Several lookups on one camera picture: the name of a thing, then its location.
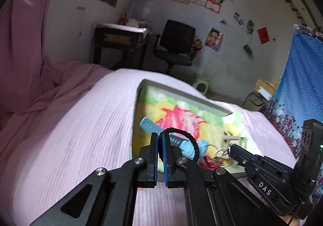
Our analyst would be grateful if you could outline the linked silver rings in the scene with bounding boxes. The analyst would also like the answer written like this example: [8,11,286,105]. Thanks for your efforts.
[206,144,236,168]

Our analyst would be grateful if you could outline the colourful paper lining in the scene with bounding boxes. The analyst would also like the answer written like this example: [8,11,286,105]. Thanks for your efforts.
[131,83,261,173]

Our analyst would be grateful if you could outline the orange cartoon wall poster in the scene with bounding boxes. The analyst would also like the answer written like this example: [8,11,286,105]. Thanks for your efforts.
[190,36,204,56]

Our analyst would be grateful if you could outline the red bead bracelet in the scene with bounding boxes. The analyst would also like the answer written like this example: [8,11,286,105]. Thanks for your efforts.
[200,154,224,170]

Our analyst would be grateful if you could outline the red wall card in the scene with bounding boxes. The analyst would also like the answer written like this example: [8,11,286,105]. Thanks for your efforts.
[257,27,270,45]

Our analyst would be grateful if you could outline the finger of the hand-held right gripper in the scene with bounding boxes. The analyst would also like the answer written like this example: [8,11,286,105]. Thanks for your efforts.
[230,144,293,178]
[236,144,258,158]

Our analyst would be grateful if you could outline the blue printed cloth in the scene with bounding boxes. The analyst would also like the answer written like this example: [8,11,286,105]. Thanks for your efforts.
[264,24,323,161]

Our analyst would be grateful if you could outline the pale green stool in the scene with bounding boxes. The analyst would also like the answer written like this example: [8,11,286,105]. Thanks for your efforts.
[193,73,210,94]

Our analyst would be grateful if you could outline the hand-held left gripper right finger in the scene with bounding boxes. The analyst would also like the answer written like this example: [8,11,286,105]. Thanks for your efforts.
[161,132,285,226]

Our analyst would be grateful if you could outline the pink bed blanket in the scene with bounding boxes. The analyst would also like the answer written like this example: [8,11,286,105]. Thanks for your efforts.
[0,61,298,226]

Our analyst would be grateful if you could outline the black braided bracelet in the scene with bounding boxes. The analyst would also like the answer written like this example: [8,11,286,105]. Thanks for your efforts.
[161,128,201,161]

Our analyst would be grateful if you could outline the colourful box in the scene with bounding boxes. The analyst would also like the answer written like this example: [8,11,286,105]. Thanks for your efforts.
[130,78,263,178]

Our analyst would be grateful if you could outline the brown cardboard box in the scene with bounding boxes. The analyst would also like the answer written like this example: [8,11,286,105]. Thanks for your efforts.
[254,78,280,101]

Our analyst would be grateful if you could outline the dark wooden desk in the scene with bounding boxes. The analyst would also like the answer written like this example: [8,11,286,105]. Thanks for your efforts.
[91,24,152,70]

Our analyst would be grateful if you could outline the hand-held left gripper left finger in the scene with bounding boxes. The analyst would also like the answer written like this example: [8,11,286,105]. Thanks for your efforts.
[29,132,159,226]

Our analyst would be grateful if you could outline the wire basket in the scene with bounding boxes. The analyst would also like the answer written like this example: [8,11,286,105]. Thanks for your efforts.
[242,91,268,112]

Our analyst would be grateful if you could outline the papers on desk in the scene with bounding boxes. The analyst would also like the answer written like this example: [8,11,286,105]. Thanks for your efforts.
[119,18,149,27]

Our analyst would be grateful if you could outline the black office chair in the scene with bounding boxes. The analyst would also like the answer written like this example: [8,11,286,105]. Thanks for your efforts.
[153,20,197,75]

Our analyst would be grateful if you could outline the pink curtain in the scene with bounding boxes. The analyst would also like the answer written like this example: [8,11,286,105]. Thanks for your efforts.
[0,0,66,115]

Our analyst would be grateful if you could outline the beige hair claw clip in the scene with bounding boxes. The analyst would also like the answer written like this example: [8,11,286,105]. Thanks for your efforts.
[222,130,246,159]

